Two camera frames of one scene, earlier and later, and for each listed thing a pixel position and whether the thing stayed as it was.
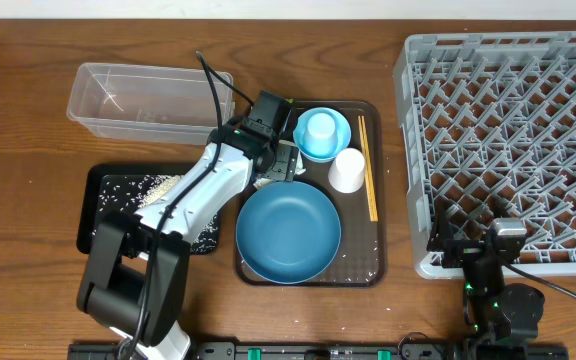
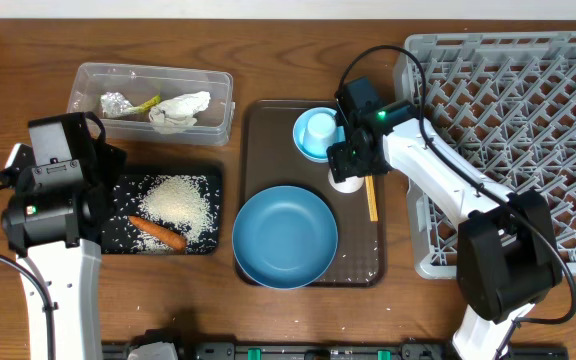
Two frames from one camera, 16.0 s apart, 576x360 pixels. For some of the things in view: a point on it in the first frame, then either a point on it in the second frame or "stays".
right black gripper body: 468,251 → 343,161
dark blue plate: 288,232 stays
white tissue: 298,170 → 175,115
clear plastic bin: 144,103 stays
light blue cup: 320,137 stays
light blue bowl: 342,132 stays
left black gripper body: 284,163 → 106,163
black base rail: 324,351 stays
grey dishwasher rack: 507,126 stays
